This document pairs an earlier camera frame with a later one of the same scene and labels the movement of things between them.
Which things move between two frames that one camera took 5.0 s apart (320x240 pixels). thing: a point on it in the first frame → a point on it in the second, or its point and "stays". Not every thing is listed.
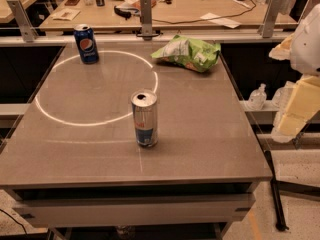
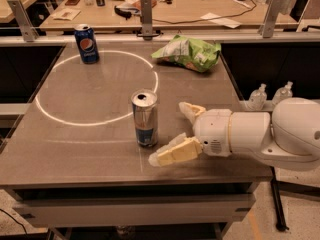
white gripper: [307, 45] → [212, 130]
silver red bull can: [145, 117] stays
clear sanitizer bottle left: [257, 99] stays
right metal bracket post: [274, 5] stays
